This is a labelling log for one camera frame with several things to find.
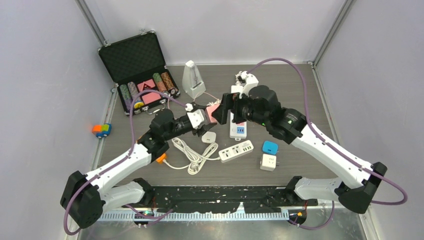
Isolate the orange blue toy car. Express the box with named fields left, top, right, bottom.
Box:
left=91, top=123, right=112, bottom=139

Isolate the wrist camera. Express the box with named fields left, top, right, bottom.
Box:
left=235, top=71, right=259, bottom=96
left=185, top=102, right=206, bottom=129

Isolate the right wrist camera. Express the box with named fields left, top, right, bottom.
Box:
left=235, top=71, right=259, bottom=96

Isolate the black poker chip case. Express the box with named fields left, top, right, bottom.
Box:
left=97, top=31, right=181, bottom=116

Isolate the white metronome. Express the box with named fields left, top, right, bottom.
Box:
left=181, top=60, right=206, bottom=99

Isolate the orange power strip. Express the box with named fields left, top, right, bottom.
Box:
left=155, top=153, right=167, bottom=164

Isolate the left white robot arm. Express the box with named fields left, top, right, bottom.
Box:
left=60, top=102, right=215, bottom=235

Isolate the long white colourful power strip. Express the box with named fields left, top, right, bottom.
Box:
left=229, top=85, right=247, bottom=141

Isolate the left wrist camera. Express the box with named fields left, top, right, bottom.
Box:
left=185, top=102, right=206, bottom=129

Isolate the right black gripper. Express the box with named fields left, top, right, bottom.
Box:
left=212, top=92, right=269, bottom=127

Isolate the pink charging cable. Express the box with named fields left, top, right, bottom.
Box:
left=195, top=91, right=222, bottom=104

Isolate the white cube socket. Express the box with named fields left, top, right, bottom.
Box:
left=259, top=153, right=278, bottom=172

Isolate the pink cube socket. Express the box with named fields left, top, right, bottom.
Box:
left=205, top=104, right=220, bottom=125

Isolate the white grey power strip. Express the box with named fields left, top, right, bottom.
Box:
left=218, top=140, right=254, bottom=163

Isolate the blue charger adapter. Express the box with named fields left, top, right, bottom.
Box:
left=262, top=140, right=279, bottom=156

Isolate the white coiled cable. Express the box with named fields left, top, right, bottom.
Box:
left=162, top=137, right=222, bottom=176

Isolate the white flat adapter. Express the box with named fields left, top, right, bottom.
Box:
left=201, top=131, right=217, bottom=144

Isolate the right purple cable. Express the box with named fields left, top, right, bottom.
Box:
left=246, top=57, right=408, bottom=231

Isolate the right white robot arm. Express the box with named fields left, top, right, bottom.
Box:
left=211, top=85, right=387, bottom=214

